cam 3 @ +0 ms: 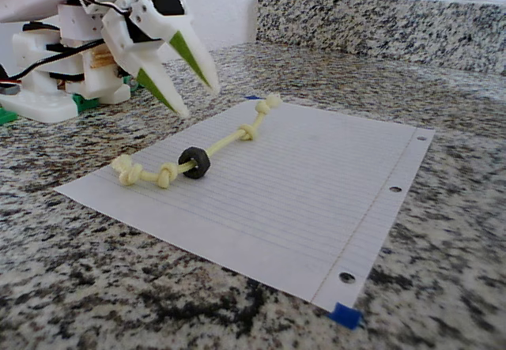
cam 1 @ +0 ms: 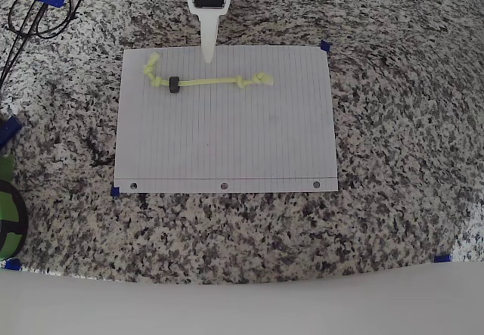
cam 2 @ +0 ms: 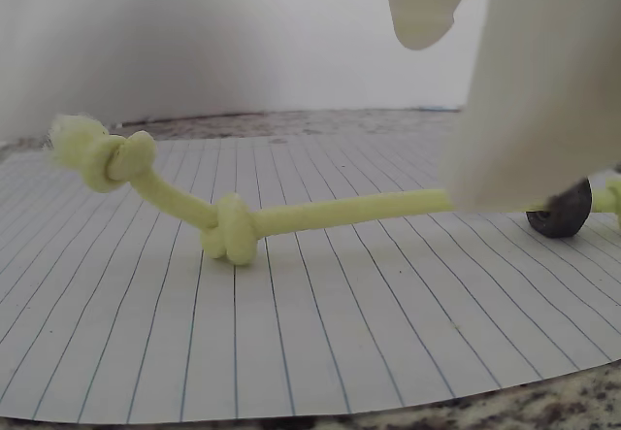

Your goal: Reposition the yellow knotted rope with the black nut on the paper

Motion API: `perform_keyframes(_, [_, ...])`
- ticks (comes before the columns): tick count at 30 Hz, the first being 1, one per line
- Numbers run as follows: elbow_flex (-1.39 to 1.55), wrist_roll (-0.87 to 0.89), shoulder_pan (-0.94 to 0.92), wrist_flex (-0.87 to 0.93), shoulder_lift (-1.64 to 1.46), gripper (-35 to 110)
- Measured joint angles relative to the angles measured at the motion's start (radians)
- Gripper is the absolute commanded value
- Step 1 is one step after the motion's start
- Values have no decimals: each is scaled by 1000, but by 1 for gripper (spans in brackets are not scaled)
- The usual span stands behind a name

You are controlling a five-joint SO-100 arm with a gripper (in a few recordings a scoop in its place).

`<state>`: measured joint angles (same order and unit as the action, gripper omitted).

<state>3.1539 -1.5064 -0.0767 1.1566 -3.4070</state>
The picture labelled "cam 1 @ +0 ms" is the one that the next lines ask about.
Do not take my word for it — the yellow knotted rope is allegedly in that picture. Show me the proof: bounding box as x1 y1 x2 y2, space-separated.
141 52 275 89

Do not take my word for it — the lined white paper sheet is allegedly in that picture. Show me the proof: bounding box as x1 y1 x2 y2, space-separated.
113 45 340 194

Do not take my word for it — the black stand with green tape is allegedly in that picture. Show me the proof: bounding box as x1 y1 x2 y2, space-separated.
0 155 29 261

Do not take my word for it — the long black cable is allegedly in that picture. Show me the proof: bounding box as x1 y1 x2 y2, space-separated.
0 0 106 91

